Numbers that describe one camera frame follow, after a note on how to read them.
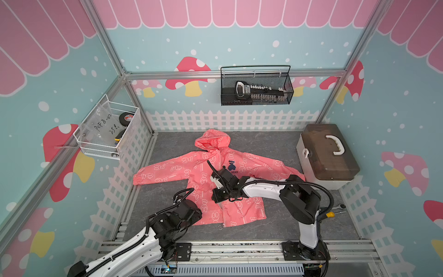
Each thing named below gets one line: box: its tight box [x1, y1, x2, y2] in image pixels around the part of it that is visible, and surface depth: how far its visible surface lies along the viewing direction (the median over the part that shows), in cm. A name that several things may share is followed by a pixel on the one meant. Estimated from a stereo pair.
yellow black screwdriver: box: [325, 211, 347, 218], surface depth 85 cm
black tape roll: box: [118, 111, 135, 127], surface depth 82 cm
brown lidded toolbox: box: [295, 123, 361, 190], surface depth 89 cm
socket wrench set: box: [235, 80, 287, 102], surface depth 91 cm
